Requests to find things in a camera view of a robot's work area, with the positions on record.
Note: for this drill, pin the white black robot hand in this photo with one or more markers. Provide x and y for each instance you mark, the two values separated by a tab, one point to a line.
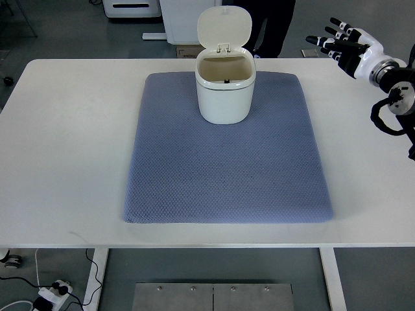
357	53

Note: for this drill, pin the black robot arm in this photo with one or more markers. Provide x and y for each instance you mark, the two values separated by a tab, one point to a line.
398	83

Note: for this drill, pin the white trash bin open lid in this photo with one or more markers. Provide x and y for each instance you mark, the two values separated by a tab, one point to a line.
225	71

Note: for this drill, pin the grey floor socket plate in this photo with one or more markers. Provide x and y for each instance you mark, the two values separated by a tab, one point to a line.
309	53

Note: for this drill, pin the cardboard box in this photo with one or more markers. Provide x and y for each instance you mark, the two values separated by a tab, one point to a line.
188	51

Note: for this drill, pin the white cabinet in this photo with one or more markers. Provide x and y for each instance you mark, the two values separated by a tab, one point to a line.
180	19

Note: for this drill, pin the blue textured mat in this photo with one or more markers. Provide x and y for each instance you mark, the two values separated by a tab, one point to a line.
265	169

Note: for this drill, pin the right white table leg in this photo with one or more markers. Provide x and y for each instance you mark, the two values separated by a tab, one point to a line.
332	278

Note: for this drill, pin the white table leg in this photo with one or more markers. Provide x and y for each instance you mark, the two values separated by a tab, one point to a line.
332	278
98	259

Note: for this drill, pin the white appliance with slot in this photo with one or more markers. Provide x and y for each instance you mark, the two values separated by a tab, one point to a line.
131	8

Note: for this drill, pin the metal floor plate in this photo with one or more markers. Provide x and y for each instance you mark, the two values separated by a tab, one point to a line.
212	296

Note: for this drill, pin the left white table leg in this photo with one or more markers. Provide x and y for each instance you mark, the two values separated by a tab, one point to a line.
98	259

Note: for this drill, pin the black caster wheel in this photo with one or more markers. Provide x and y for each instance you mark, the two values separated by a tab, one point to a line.
8	81

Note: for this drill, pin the white power strip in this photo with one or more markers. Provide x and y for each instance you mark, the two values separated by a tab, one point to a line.
52	298

